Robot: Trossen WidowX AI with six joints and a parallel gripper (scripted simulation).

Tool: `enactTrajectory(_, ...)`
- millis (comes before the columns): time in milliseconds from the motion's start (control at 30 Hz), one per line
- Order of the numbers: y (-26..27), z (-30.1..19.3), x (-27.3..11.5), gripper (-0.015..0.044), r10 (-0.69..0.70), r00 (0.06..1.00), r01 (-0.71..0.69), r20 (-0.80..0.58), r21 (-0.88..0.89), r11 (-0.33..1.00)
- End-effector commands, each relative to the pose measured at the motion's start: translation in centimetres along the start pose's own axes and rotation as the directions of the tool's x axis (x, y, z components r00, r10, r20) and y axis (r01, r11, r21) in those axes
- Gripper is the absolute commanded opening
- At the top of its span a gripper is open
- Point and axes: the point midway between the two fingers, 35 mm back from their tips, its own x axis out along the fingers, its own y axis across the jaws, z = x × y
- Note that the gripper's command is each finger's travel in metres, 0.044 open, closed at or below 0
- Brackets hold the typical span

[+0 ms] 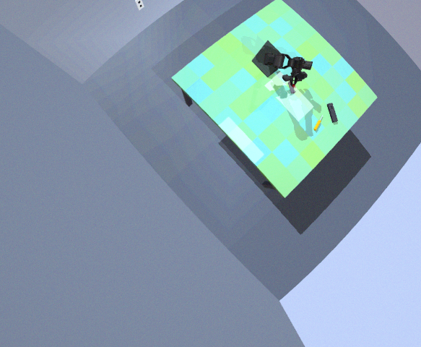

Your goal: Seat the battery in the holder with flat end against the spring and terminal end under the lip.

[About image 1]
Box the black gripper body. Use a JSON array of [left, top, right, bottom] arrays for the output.
[[282, 69, 308, 82]]

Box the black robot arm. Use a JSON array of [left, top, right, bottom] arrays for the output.
[[264, 52, 313, 82]]

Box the black flat bar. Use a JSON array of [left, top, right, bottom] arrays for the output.
[[327, 103, 338, 123]]

